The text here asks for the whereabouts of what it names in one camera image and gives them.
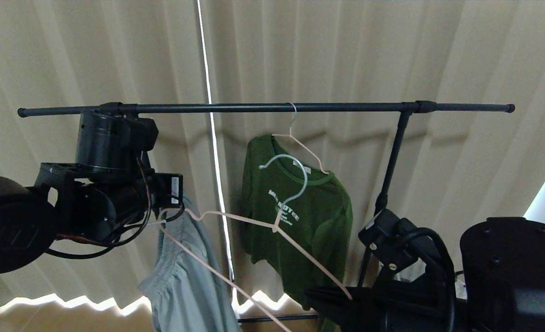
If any beige curtain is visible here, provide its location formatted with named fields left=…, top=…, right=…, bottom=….
left=0, top=0, right=545, bottom=319

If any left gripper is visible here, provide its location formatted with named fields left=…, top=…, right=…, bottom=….
left=76, top=173, right=184, bottom=237

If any pale blue garment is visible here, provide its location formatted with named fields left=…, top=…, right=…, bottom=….
left=139, top=194, right=240, bottom=332

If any pink clothes hanger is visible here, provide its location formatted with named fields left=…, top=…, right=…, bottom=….
left=157, top=154, right=353, bottom=332
left=272, top=102, right=330, bottom=175

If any black clothes rack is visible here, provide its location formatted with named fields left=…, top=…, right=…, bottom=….
left=18, top=101, right=516, bottom=323

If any green printed shirt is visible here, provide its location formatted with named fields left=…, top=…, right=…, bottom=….
left=241, top=135, right=353, bottom=332

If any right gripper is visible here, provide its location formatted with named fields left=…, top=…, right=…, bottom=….
left=341, top=276, right=467, bottom=332

